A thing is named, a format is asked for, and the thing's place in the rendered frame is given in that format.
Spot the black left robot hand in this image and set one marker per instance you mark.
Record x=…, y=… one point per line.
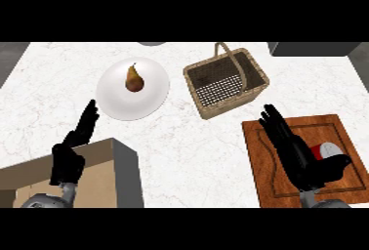
x=72, y=153

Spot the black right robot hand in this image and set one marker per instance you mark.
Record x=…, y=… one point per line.
x=300, y=162

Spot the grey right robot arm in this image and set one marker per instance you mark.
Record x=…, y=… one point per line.
x=319, y=199

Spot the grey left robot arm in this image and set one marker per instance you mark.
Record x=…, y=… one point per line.
x=50, y=198

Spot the brown wooden cutting board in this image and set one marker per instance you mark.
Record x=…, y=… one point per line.
x=307, y=159

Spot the red and white can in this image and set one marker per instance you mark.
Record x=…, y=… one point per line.
x=326, y=150

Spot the open wooden drawer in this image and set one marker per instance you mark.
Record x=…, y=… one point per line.
x=72, y=175

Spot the white round plate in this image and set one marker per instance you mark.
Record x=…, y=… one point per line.
x=133, y=88

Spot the brown pear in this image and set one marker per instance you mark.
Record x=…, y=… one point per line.
x=134, y=79

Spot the dark grey appliance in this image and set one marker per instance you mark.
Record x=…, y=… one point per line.
x=312, y=49

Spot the grey round object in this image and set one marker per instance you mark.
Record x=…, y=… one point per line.
x=152, y=43

